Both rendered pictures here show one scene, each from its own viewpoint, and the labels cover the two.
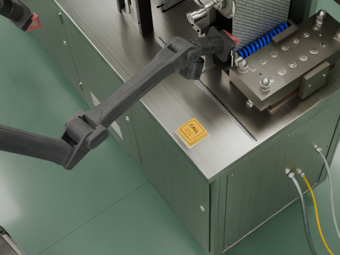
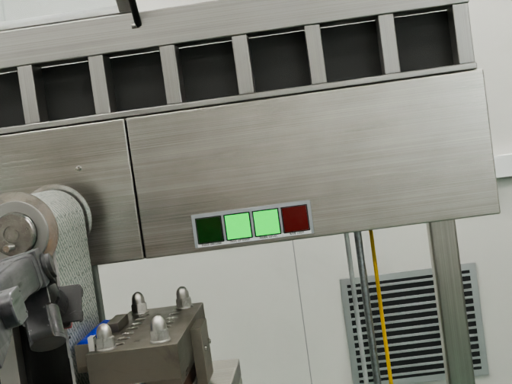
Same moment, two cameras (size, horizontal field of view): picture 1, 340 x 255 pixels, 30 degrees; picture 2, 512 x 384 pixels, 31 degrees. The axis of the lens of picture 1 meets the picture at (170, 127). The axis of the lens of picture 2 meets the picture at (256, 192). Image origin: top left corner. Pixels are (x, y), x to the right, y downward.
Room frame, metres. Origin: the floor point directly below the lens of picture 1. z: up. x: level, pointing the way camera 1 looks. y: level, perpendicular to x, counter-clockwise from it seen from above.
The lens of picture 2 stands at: (0.03, 0.91, 1.35)
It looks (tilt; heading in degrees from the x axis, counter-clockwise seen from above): 3 degrees down; 305
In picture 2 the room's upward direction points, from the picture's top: 8 degrees counter-clockwise
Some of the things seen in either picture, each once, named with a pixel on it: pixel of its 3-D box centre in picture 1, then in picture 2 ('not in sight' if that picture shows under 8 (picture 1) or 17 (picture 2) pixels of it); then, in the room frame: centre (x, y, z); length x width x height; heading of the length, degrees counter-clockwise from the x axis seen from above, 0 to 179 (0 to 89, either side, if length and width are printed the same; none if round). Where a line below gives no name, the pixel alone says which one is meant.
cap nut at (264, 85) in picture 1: (265, 82); (158, 328); (1.12, -0.30, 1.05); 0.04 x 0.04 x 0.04
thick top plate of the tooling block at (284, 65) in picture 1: (292, 58); (152, 340); (1.24, -0.42, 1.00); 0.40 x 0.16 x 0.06; 121
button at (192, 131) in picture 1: (192, 131); not in sight; (1.05, -0.07, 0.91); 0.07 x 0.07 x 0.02; 31
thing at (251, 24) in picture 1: (261, 19); (78, 294); (1.32, -0.32, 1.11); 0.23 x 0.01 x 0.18; 121
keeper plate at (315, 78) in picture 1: (314, 80); (203, 350); (1.17, -0.48, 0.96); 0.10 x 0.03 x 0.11; 121
